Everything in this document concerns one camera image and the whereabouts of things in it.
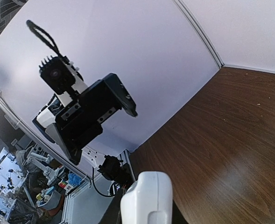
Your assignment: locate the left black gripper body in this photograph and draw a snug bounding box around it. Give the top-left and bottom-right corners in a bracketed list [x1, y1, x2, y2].
[54, 72, 138, 150]

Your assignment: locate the right aluminium frame post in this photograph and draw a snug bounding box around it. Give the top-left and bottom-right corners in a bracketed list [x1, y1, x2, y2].
[173, 0, 225, 69]

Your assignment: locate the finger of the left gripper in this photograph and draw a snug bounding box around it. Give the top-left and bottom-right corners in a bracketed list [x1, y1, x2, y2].
[54, 123, 83, 165]

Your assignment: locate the left aluminium frame post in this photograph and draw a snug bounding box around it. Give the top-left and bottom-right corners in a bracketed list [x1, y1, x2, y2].
[0, 88, 91, 185]

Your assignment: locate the white remote control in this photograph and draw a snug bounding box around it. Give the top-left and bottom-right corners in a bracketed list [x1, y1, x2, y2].
[120, 171, 173, 224]

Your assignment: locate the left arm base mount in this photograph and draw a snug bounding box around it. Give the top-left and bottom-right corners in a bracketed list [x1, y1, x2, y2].
[92, 155, 134, 197]

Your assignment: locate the left black cable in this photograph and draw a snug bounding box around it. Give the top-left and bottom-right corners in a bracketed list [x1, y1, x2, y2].
[26, 20, 63, 59]

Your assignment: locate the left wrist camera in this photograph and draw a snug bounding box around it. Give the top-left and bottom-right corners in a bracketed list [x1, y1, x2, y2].
[39, 56, 88, 107]

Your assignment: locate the aluminium frame post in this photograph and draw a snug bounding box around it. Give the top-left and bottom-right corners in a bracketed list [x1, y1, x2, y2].
[173, 0, 225, 69]
[0, 88, 91, 185]

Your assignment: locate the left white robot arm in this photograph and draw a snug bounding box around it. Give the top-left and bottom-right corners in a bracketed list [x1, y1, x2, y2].
[33, 73, 138, 165]

